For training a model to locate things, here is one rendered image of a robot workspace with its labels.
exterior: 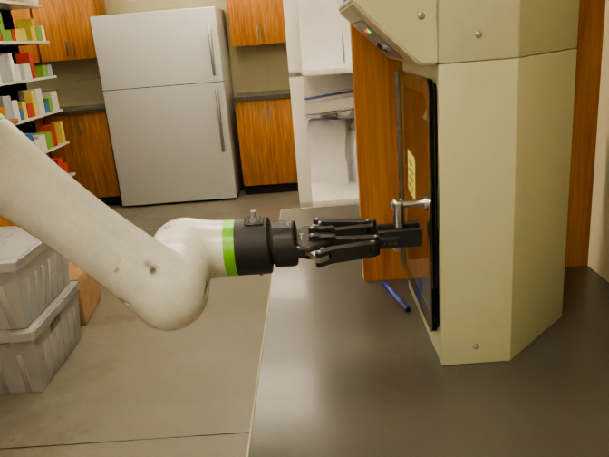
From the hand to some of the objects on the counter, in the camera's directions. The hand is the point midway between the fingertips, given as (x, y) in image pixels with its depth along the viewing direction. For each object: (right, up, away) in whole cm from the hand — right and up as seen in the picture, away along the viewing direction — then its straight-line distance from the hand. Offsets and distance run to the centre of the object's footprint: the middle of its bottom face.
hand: (399, 235), depth 97 cm
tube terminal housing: (+19, -15, +15) cm, 29 cm away
